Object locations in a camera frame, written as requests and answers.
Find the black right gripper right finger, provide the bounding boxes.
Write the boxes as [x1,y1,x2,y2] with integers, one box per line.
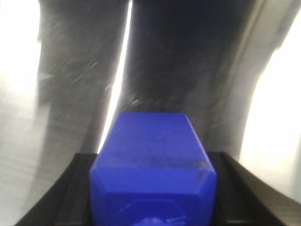
[207,152,301,226]

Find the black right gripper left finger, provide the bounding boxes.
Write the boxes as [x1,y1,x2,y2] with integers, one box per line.
[16,153,96,226]

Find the blue part with cap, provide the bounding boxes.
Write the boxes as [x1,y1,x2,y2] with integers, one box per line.
[89,112,217,226]

